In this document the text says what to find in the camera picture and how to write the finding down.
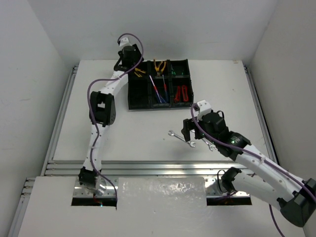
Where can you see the black six-compartment organizer tray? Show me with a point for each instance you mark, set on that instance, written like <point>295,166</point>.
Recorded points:
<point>141,94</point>

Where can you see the right aluminium side rail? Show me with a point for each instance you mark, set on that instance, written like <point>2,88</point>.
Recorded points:
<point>261,117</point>

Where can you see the yellow pliers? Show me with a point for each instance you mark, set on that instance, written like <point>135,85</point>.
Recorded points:
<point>162,67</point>
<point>157,65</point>

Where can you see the aluminium side rail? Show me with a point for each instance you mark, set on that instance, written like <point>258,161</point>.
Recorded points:
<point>261,117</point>
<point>59,120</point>

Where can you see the aluminium front rail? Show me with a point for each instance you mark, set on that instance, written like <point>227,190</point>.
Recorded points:
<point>113,170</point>

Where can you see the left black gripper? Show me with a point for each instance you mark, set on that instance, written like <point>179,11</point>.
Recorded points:
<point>138,53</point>

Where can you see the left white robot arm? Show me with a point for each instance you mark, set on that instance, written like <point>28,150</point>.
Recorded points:
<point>102,110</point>

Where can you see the left aluminium side rail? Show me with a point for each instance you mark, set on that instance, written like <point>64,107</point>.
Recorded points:
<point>59,120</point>

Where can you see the yellow utility knife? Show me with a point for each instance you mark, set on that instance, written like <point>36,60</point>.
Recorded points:
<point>139,73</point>

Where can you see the silver wrench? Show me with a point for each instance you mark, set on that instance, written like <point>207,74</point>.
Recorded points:
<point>173,134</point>
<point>208,144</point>

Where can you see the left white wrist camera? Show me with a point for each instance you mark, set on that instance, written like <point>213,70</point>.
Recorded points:
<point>123,42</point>

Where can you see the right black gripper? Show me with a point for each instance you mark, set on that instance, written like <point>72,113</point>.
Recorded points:
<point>188,124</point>

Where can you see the red utility knife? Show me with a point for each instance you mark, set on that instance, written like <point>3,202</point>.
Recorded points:
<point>185,93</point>
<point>178,94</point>

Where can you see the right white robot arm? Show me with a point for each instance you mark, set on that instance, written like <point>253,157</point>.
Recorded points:
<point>293,197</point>

